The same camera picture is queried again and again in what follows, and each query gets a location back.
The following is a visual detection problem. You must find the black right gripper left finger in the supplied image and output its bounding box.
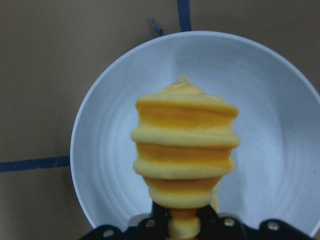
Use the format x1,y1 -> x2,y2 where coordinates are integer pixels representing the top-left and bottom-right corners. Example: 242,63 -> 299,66
82,203 -> 170,240

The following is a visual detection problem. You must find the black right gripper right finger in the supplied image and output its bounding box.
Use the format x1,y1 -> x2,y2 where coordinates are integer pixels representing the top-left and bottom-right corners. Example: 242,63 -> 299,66
197,205 -> 312,240

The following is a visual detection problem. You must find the spiral yellow bread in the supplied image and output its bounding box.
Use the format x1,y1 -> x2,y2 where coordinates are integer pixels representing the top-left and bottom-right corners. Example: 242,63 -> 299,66
130,75 -> 240,240

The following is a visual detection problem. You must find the blue plate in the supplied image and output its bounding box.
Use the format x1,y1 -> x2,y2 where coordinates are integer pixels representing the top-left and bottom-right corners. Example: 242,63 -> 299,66
70,31 -> 320,235

